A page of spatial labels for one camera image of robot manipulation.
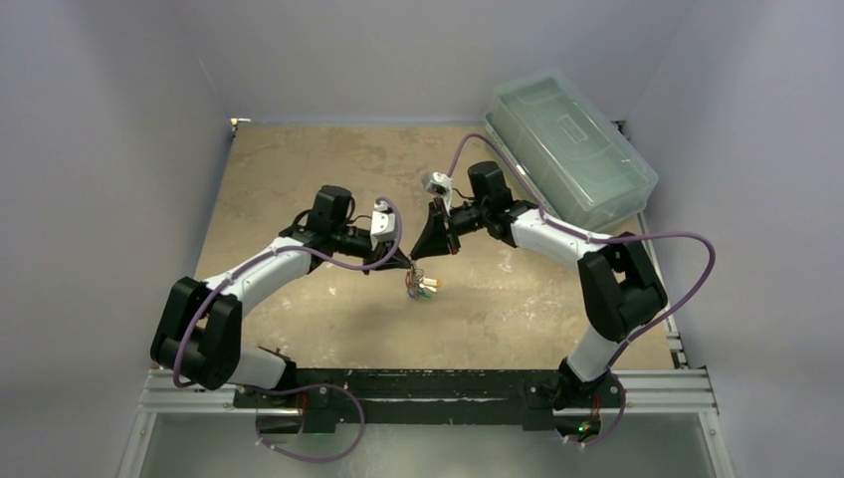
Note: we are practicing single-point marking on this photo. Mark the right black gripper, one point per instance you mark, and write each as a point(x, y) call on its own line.
point(448, 227)

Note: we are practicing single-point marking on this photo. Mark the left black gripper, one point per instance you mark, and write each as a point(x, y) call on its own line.
point(382, 249)

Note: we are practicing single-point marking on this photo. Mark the metal keyring holder with keys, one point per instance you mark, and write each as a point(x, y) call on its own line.
point(412, 279)

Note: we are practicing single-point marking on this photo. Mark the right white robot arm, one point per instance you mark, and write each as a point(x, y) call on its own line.
point(620, 288)

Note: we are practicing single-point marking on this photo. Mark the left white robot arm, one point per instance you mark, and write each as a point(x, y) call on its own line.
point(199, 334)

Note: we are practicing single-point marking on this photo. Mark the clear plastic storage box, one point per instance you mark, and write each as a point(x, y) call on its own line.
point(571, 154)

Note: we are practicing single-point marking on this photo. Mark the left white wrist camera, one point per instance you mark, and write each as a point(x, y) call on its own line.
point(383, 229)

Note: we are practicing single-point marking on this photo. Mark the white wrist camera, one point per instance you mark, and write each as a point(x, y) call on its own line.
point(383, 229)
point(440, 185)

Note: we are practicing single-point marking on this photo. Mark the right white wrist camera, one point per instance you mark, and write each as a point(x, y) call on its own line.
point(440, 185)

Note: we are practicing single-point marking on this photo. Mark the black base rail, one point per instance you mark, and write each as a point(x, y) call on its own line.
point(525, 398)

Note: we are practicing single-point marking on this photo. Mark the aluminium frame rail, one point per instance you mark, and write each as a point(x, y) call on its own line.
point(667, 427)

